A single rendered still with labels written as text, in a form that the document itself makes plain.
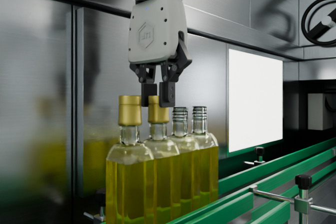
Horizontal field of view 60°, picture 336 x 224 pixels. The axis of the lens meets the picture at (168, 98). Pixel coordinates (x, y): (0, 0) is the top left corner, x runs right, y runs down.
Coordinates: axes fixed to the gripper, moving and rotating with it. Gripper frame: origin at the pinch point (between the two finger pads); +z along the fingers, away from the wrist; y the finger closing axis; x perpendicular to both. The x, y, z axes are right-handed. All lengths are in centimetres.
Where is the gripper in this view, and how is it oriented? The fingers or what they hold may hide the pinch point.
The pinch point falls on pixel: (158, 94)
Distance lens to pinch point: 48.1
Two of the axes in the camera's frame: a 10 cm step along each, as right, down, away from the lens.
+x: 6.8, 0.0, 7.3
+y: 7.3, 0.0, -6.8
